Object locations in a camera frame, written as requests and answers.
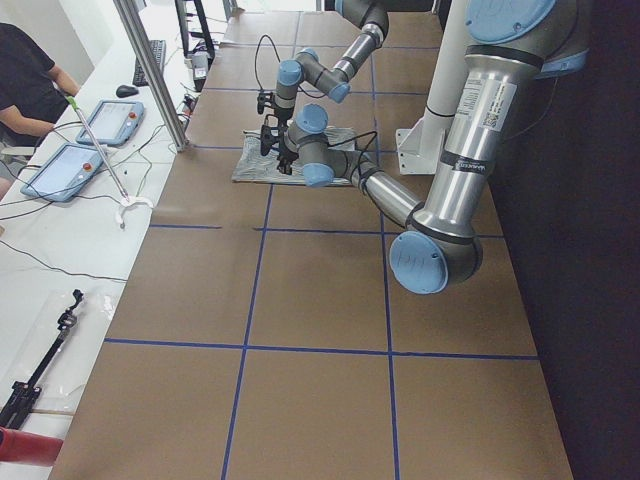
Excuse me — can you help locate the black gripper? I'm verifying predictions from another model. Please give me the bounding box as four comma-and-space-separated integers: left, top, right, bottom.
277, 131, 298, 175
274, 106, 293, 129

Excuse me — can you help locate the navy white striped polo shirt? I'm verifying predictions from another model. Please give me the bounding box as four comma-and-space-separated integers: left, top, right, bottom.
231, 126, 370, 188

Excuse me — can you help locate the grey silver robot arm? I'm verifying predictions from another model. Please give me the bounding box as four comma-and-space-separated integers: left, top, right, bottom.
265, 1, 389, 127
258, 1, 592, 294

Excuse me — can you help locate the blue tape line far crosswise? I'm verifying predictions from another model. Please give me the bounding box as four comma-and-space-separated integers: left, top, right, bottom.
220, 183, 275, 480

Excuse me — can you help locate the blue tape line crosswise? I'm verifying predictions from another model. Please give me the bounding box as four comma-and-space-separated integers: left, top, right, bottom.
371, 59, 401, 480
220, 183, 275, 480

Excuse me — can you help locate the blue tape line right lengthwise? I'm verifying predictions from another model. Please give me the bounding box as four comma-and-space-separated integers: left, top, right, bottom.
202, 44, 441, 97

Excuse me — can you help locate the blue tape line lengthwise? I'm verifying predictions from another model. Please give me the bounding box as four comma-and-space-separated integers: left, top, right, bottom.
202, 44, 441, 97
104, 337, 539, 361

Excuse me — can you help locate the black keyboard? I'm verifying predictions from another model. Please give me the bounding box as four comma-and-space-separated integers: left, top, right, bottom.
131, 38, 167, 88

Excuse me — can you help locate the metal rod with white hook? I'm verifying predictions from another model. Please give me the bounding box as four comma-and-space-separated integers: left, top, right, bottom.
66, 96, 154, 230

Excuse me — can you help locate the black computer mouse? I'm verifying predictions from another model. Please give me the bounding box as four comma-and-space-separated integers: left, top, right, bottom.
115, 84, 139, 99

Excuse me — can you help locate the blue tape line near crosswise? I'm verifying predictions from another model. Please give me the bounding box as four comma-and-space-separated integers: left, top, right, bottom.
371, 59, 401, 480

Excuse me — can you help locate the upper blue teach pendant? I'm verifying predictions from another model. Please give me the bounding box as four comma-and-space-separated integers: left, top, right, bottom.
84, 100, 145, 147

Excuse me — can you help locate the blue teach pendant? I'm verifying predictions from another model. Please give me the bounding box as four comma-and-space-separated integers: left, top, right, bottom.
84, 100, 145, 147
20, 143, 103, 202

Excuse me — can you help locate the lower blue teach pendant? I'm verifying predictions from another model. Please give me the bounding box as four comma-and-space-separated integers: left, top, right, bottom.
20, 143, 103, 202

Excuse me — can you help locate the blue tape line left lengthwise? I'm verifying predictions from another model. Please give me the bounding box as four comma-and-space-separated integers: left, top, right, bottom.
104, 337, 539, 361

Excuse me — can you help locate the seated person in black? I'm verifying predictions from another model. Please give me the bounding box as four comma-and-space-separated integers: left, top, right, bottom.
1, 23, 80, 146

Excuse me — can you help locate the black clamp tool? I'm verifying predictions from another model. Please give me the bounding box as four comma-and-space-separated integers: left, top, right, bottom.
1, 289, 84, 430

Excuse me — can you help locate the red cylinder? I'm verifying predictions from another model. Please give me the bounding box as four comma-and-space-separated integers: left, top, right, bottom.
0, 427, 64, 467

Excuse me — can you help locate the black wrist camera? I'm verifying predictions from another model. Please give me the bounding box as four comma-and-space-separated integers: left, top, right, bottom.
259, 124, 279, 156
257, 90, 274, 115

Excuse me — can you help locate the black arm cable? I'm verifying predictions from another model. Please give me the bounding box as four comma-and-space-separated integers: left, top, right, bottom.
253, 33, 331, 99
262, 113, 381, 201

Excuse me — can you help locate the aluminium frame post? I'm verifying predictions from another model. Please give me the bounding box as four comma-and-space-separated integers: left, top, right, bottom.
113, 0, 188, 152

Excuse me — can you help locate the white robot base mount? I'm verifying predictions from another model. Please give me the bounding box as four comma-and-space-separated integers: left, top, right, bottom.
396, 0, 471, 175

